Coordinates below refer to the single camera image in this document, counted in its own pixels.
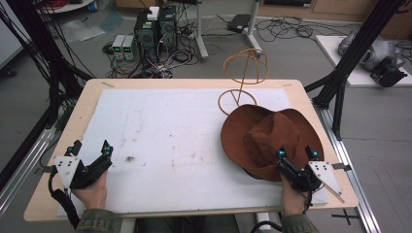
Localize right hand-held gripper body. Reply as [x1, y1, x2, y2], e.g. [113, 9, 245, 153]
[276, 157, 344, 196]

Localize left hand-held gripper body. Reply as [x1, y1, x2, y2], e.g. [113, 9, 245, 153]
[53, 153, 114, 190]

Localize brown felt hat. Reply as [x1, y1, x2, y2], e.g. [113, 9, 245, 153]
[220, 103, 326, 183]

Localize person's left hand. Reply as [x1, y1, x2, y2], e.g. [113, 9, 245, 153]
[71, 170, 109, 211]

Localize person's right hand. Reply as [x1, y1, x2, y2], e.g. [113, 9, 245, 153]
[280, 175, 309, 217]

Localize white table mat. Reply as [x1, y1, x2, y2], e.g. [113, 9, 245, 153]
[55, 87, 330, 218]

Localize white floor board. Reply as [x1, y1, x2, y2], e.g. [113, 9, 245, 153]
[315, 34, 412, 88]

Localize grey power supply unit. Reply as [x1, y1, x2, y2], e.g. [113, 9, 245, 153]
[122, 34, 138, 61]
[111, 34, 126, 61]

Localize black device on board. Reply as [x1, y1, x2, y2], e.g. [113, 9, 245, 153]
[369, 57, 409, 88]

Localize clear plastic sheet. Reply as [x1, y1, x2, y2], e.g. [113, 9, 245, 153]
[60, 18, 107, 44]

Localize grey rounded device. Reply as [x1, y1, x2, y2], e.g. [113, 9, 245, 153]
[337, 29, 406, 73]

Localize black computer tower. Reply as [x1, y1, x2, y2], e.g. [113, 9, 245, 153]
[157, 5, 179, 53]
[133, 10, 160, 63]

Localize grey metal desk leg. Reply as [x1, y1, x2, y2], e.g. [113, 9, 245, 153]
[245, 0, 264, 53]
[193, 0, 211, 63]

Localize flat black box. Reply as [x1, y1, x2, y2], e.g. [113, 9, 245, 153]
[226, 14, 253, 34]

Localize small white box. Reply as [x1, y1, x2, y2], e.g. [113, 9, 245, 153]
[147, 6, 160, 21]

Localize aluminium rail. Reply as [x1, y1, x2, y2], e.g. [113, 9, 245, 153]
[0, 125, 58, 216]
[311, 99, 383, 233]

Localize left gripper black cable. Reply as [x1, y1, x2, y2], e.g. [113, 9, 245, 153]
[48, 170, 81, 231]

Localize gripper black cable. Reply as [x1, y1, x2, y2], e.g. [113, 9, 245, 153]
[48, 170, 81, 231]
[250, 183, 315, 233]

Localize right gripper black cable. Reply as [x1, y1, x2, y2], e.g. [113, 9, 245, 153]
[250, 183, 315, 233]

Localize wire hat stand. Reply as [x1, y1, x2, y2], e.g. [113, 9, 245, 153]
[217, 46, 270, 117]

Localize tangle of cables by computers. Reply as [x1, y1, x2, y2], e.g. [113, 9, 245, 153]
[102, 22, 199, 80]

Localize black frame post with cables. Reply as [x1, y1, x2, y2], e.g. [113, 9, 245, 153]
[0, 0, 95, 192]

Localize black metal frame post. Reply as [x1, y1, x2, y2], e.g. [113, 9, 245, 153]
[303, 0, 406, 142]

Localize tangle of black floor cables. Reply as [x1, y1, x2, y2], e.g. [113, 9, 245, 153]
[255, 17, 356, 44]

